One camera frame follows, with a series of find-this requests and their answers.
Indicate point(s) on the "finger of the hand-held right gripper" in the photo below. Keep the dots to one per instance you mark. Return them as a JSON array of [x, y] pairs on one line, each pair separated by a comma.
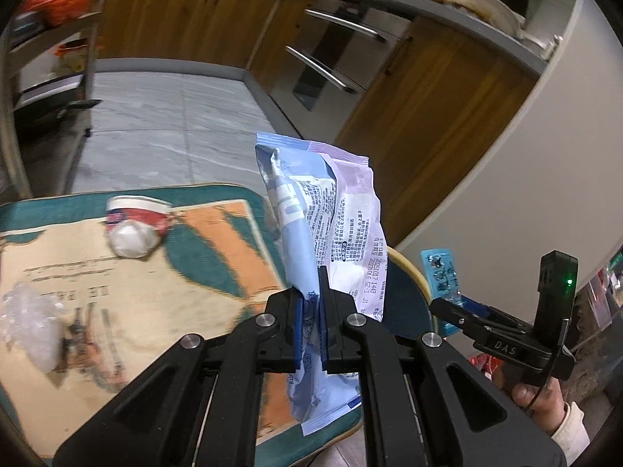
[[501, 318], [457, 315]]

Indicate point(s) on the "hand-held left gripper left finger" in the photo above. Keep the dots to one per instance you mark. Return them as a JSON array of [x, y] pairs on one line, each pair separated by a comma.
[[297, 335]]

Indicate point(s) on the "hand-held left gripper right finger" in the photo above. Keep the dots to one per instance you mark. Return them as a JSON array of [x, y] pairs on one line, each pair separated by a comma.
[[322, 331]]

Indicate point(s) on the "light blue blister pack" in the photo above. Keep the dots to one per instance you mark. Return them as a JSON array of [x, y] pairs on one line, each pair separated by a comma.
[[440, 272]]

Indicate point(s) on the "light blue wipes packet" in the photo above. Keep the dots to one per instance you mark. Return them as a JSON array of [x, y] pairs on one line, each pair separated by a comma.
[[340, 233]]

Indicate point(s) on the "person's right forearm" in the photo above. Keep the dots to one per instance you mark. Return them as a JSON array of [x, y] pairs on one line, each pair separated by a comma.
[[569, 430]]

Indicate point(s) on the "person's right hand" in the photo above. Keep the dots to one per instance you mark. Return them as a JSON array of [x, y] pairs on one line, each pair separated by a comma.
[[535, 399]]

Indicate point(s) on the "red wrapper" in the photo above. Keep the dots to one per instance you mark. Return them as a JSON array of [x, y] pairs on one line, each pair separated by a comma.
[[486, 365]]

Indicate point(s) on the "printed green and orange rug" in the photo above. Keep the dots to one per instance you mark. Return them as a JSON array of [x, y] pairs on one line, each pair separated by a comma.
[[170, 277]]

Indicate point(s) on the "crumpled white tissue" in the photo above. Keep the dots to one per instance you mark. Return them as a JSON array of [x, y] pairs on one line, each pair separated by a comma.
[[131, 242]]

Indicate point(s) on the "red and white paper cup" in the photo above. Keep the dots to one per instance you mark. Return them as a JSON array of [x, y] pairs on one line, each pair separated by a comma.
[[141, 211]]

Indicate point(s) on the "wooden kitchen cabinets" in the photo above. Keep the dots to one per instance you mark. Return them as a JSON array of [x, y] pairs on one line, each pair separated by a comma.
[[438, 107]]

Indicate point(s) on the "crumpled clear plastic wrap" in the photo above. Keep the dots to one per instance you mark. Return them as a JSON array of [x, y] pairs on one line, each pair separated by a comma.
[[29, 321]]

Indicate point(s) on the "stainless steel oven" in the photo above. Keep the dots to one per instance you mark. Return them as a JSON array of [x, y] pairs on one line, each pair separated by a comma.
[[331, 44]]

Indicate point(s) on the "cream cooking pot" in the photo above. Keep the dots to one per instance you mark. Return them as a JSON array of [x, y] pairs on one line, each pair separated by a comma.
[[477, 2]]

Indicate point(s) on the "metal shelf rack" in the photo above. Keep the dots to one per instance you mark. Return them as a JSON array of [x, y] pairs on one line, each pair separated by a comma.
[[91, 82]]

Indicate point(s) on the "orange snack packet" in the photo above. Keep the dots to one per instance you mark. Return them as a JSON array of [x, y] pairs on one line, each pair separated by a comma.
[[73, 56]]

